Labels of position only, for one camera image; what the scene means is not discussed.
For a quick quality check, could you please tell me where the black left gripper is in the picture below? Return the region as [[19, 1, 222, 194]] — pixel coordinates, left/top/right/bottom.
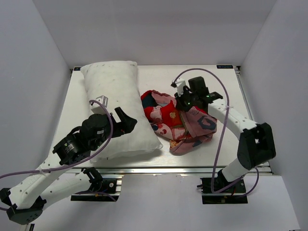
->
[[91, 107, 137, 151]]

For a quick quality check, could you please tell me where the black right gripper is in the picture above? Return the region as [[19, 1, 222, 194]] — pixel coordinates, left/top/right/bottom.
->
[[174, 88, 198, 113]]

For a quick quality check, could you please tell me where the red patterned pillowcase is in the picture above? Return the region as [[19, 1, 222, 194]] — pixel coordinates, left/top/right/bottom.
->
[[141, 90, 217, 155]]

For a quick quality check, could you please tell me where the white pillow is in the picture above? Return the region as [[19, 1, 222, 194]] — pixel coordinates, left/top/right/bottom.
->
[[80, 61, 163, 164]]

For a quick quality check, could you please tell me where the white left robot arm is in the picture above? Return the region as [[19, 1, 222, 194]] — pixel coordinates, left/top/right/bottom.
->
[[0, 107, 137, 225]]

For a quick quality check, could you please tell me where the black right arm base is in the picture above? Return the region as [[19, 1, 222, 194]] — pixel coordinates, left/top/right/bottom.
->
[[198, 177, 248, 205]]

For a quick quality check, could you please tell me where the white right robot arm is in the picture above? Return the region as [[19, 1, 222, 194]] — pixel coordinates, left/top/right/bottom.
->
[[171, 77, 276, 192]]

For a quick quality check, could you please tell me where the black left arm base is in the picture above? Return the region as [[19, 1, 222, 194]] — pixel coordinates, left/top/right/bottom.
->
[[70, 177, 122, 202]]

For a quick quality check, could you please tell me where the blue table label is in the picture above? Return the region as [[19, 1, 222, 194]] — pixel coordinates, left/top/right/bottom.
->
[[216, 64, 234, 69]]

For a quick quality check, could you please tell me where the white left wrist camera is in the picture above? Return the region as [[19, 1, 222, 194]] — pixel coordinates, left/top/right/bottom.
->
[[90, 95, 109, 115]]

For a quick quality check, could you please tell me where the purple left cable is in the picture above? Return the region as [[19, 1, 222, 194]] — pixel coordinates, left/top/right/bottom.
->
[[0, 100, 117, 212]]

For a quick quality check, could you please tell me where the aluminium table edge rail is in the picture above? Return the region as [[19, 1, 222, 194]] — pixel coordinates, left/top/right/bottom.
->
[[66, 165, 273, 174]]

